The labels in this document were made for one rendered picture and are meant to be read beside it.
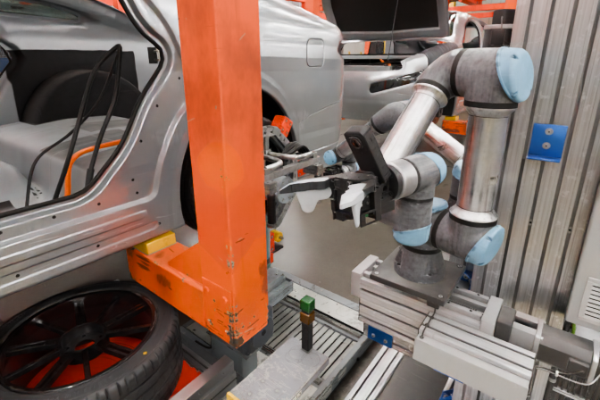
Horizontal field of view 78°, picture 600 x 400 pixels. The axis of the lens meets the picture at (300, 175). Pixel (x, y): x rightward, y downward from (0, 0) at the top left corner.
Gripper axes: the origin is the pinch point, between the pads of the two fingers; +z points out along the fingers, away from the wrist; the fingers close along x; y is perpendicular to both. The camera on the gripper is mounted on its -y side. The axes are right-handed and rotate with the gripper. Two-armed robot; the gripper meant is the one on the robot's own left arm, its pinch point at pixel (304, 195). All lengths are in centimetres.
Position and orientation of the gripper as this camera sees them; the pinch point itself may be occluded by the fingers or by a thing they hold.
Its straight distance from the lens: 57.9
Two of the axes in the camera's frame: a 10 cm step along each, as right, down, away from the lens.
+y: 0.9, 9.8, 2.0
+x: -6.2, -1.1, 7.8
